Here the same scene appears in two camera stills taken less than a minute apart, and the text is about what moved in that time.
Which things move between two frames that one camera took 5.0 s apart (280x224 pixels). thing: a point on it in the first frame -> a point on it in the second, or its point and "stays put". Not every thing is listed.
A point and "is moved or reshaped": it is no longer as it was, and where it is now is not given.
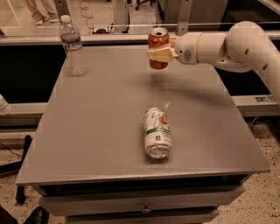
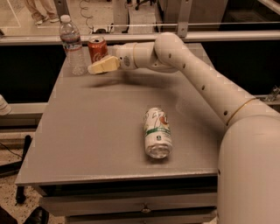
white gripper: (185, 48) -> (124, 57)
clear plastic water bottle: (73, 45) stays put
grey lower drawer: (150, 217) stays put
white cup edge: (5, 108) stays put
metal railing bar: (85, 38) stays put
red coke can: (158, 38) is moved or reshaped
